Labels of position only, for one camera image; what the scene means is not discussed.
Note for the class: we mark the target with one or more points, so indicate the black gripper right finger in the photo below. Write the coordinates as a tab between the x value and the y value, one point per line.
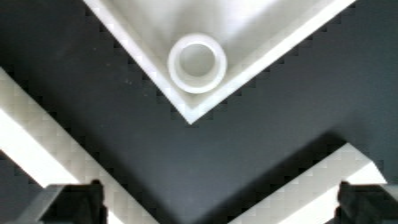
366	204

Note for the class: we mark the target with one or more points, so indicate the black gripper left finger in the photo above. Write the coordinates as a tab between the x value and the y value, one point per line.
77	207

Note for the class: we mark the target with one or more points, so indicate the white square tabletop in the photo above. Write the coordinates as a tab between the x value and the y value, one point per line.
204	42

